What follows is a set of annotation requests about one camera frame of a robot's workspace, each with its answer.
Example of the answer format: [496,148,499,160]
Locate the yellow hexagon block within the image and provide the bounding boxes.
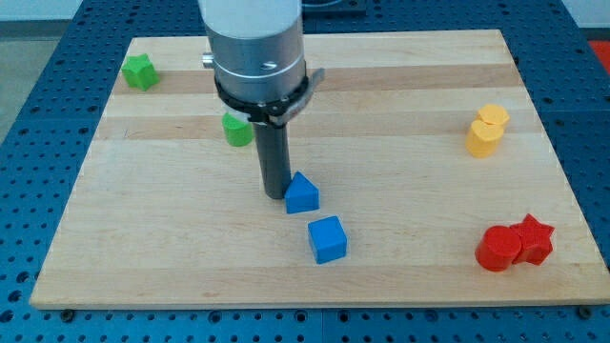
[477,104,510,128]

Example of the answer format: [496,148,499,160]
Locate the wooden board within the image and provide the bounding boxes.
[30,30,609,310]

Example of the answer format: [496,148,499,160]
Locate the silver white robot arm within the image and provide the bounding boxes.
[198,0,325,128]

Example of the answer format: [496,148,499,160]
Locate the red cylinder block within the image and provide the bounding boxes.
[475,226,521,272]

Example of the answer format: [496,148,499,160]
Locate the blue triangle block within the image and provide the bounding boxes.
[284,171,319,214]

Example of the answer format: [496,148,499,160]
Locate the green star block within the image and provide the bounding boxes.
[121,53,160,91]

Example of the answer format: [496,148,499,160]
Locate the blue cube block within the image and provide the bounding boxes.
[308,215,348,264]

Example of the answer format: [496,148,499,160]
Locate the green cylinder block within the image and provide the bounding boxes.
[221,113,254,147]

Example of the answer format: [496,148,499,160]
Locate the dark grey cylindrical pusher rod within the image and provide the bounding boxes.
[254,124,292,199]

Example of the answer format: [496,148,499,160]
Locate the red star block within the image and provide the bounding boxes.
[510,213,555,266]

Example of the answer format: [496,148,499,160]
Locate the yellow heart block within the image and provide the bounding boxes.
[465,119,504,158]

